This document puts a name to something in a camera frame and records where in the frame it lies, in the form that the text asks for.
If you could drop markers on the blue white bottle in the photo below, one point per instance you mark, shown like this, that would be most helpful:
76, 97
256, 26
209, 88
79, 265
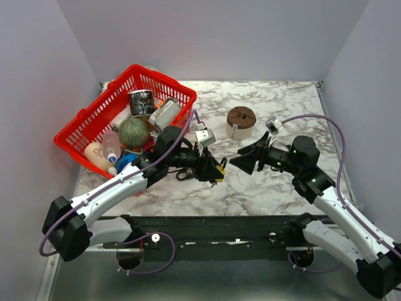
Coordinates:
121, 164

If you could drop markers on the yellow Opel padlock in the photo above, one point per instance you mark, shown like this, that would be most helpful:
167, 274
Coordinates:
222, 169

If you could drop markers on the black Kaijing padlock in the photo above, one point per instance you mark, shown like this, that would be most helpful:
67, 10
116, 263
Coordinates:
185, 174

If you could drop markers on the green glitter ball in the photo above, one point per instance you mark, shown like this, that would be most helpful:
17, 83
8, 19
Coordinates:
133, 132

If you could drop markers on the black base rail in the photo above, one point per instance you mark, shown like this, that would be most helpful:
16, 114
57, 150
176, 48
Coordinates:
215, 238

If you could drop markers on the white small box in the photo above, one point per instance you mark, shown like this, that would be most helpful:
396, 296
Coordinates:
121, 117

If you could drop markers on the silver grey can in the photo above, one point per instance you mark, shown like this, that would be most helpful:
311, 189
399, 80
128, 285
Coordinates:
165, 114

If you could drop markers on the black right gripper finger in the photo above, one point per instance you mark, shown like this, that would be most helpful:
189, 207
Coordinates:
246, 162
259, 144

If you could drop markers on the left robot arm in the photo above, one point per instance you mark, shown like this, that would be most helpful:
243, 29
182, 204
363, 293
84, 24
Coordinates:
68, 225

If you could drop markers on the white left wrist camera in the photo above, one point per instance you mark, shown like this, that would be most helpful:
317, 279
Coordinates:
204, 137

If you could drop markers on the brown wrapped paper roll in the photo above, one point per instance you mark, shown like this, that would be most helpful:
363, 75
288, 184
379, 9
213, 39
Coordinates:
240, 123

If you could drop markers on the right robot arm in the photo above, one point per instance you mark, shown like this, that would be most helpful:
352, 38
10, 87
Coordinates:
369, 253

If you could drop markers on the clear plastic bottle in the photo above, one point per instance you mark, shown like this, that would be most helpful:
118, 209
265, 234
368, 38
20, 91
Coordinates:
111, 146

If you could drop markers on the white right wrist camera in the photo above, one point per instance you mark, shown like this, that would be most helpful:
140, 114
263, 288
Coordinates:
274, 126

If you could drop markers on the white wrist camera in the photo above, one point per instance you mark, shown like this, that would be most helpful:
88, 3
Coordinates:
274, 126
204, 137

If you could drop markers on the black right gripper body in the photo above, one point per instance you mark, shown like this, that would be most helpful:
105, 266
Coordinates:
273, 156

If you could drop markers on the dark printed can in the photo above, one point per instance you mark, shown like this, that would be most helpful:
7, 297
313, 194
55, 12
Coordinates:
141, 102

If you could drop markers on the red plastic basket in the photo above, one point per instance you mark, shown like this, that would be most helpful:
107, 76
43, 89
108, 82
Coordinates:
90, 123

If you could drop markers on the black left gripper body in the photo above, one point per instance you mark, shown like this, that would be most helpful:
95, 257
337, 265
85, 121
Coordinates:
198, 165

